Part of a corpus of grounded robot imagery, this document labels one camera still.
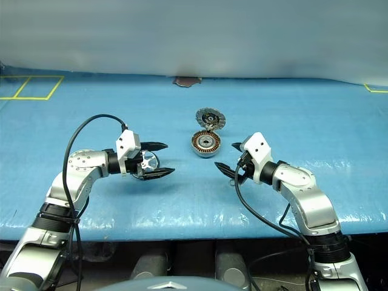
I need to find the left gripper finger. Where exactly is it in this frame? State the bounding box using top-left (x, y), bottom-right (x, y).
top-left (141, 140), bottom-right (169, 152)
top-left (141, 167), bottom-right (176, 181)

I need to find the silver motor base with windings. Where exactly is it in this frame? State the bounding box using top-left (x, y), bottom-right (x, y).
top-left (190, 129), bottom-right (222, 159)

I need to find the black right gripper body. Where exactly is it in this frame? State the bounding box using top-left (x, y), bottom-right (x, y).
top-left (235, 150), bottom-right (257, 186)

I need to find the silver round motor cover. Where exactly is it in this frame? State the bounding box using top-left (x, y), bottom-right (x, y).
top-left (195, 107), bottom-right (226, 132)

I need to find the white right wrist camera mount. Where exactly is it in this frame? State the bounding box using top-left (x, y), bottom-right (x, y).
top-left (241, 132), bottom-right (275, 185)

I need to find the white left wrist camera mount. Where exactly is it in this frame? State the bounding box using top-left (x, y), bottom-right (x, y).
top-left (115, 130), bottom-right (142, 178)

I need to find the grey-blue robot torso housing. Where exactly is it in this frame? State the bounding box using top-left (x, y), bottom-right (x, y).
top-left (96, 275), bottom-right (244, 291)

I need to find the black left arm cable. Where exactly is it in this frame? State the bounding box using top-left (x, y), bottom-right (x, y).
top-left (62, 113), bottom-right (130, 291)

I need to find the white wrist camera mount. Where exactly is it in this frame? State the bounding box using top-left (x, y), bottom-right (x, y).
top-left (241, 132), bottom-right (275, 185)
top-left (115, 130), bottom-right (142, 178)

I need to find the brown torn patch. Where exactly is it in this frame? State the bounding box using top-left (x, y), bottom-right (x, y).
top-left (172, 76), bottom-right (202, 89)

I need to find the grey rounded shape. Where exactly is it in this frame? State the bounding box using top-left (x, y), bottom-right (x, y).
top-left (216, 250), bottom-right (252, 291)
top-left (131, 252), bottom-right (170, 281)

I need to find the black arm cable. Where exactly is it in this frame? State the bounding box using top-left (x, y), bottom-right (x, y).
top-left (233, 153), bottom-right (319, 291)
top-left (62, 113), bottom-right (130, 291)

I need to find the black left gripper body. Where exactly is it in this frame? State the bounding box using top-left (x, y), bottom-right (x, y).
top-left (125, 148), bottom-right (160, 180)

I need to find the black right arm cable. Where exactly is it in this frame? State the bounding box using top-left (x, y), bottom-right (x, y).
top-left (233, 153), bottom-right (319, 291)

